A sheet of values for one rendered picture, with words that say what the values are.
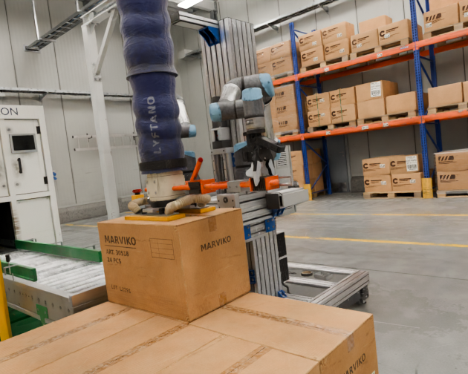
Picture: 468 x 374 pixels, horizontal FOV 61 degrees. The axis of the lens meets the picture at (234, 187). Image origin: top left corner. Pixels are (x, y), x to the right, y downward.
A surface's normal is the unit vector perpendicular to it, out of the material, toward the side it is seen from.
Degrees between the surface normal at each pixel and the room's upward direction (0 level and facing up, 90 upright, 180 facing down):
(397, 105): 91
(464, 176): 91
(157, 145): 73
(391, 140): 90
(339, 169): 90
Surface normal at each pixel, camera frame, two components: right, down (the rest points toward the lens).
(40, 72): 0.73, -0.04
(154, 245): -0.65, 0.13
